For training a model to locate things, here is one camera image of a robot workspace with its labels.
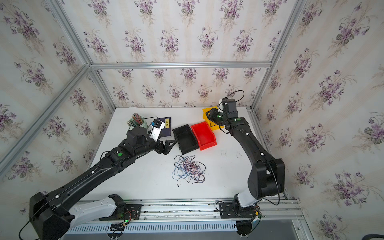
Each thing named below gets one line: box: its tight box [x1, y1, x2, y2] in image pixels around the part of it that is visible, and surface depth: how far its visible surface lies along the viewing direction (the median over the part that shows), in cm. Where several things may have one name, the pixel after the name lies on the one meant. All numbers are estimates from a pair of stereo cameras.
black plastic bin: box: [172, 124, 199, 155], surface depth 98 cm
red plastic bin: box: [190, 121, 217, 151], surface depth 99 cm
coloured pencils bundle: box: [130, 112, 143, 126], surface depth 97 cm
